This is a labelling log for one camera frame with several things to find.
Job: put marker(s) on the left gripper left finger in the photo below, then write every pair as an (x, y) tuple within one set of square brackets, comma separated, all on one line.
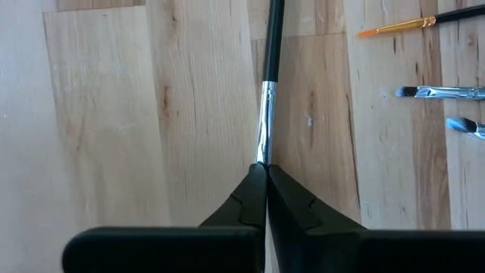
[(248, 208)]

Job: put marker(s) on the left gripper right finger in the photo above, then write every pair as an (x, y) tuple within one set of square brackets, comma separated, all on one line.
[(303, 227)]

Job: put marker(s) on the black paintbrush orange ferrule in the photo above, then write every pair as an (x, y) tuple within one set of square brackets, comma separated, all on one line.
[(401, 26)]

